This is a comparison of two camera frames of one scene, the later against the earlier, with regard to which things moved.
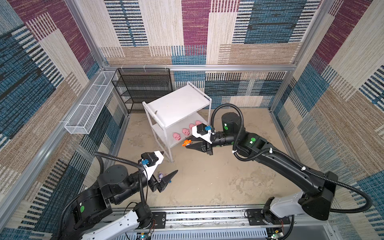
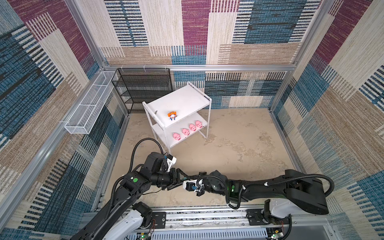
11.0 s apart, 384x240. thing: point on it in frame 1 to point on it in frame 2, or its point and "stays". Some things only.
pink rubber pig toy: [186, 131] stays
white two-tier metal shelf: [172, 114] stays
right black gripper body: [220, 140] to [206, 186]
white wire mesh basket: [81, 121] stays
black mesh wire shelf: [136, 85] stays
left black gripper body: [153, 183] to [172, 181]
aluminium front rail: [232, 224] stays
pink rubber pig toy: [176, 136] stays
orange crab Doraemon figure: [187, 141] to [172, 115]
